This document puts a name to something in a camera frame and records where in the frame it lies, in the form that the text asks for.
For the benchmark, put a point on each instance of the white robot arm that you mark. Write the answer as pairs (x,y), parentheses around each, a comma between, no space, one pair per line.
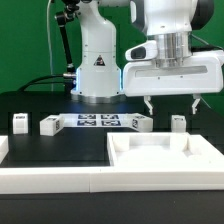
(163,65)

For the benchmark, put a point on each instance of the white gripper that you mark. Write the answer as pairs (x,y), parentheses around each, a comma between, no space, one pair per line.
(200,73)

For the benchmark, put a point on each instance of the white base tag plate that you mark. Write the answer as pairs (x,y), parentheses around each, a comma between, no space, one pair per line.
(95,120)

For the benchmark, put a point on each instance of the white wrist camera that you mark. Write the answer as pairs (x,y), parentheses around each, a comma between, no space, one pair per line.
(142,52)

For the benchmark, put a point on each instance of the white U-shaped obstacle fence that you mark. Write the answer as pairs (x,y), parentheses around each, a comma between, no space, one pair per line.
(110,178)

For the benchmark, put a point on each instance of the white square table top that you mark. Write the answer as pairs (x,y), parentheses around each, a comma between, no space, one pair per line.
(160,149)

